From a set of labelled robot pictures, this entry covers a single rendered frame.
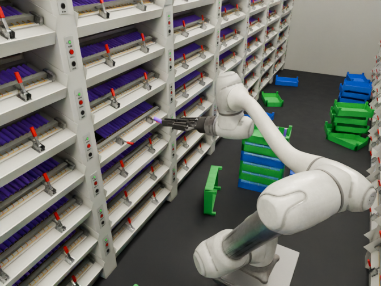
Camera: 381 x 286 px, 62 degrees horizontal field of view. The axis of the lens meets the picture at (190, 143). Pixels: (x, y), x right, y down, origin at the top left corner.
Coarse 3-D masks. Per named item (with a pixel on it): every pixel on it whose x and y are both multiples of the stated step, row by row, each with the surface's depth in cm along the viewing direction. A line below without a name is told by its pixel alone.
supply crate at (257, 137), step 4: (256, 128) 232; (280, 128) 225; (284, 128) 224; (288, 128) 222; (256, 132) 228; (288, 132) 222; (252, 136) 214; (256, 136) 213; (260, 136) 223; (288, 136) 223; (244, 140) 218; (248, 140) 217; (252, 140) 215; (256, 140) 214; (260, 140) 213; (264, 140) 212; (288, 140) 207; (264, 144) 213
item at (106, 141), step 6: (156, 108) 186; (144, 114) 177; (150, 114) 182; (138, 120) 171; (144, 120) 175; (126, 126) 165; (132, 126) 168; (138, 126) 170; (120, 132) 159; (108, 138) 153; (114, 138) 156; (102, 144) 149
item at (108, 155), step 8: (152, 96) 189; (152, 104) 191; (160, 104) 189; (160, 112) 188; (136, 128) 170; (144, 128) 172; (152, 128) 180; (128, 136) 163; (136, 136) 165; (128, 144) 161; (104, 152) 149; (112, 152) 151; (120, 152) 157; (104, 160) 146
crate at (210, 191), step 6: (210, 168) 225; (216, 168) 225; (210, 174) 218; (216, 174) 218; (210, 180) 212; (216, 180) 234; (210, 186) 207; (216, 186) 236; (204, 192) 204; (210, 192) 202; (216, 192) 202; (204, 198) 206; (210, 198) 205; (204, 204) 208; (210, 204) 207; (204, 210) 211; (210, 210) 210
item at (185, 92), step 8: (192, 72) 237; (200, 72) 246; (208, 72) 243; (184, 80) 224; (192, 80) 227; (200, 80) 231; (208, 80) 241; (176, 88) 212; (184, 88) 208; (192, 88) 223; (200, 88) 227; (176, 96) 208; (184, 96) 210; (192, 96) 218; (176, 104) 196; (184, 104) 211
